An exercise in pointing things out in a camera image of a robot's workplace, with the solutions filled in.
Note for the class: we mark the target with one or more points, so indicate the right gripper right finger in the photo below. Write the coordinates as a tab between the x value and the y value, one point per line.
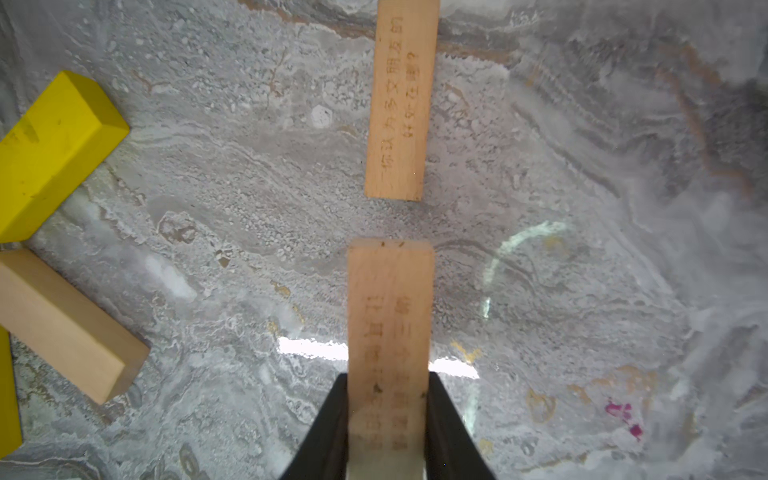
450	453

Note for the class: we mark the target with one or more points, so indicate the wooden block two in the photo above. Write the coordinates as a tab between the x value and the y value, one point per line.
390	296

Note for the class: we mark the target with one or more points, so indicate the wooden block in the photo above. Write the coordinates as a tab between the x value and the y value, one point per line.
66	329

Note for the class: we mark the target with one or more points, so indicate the wooden block one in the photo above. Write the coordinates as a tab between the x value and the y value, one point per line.
403	73

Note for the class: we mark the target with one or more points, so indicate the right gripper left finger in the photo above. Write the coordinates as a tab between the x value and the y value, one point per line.
323	455

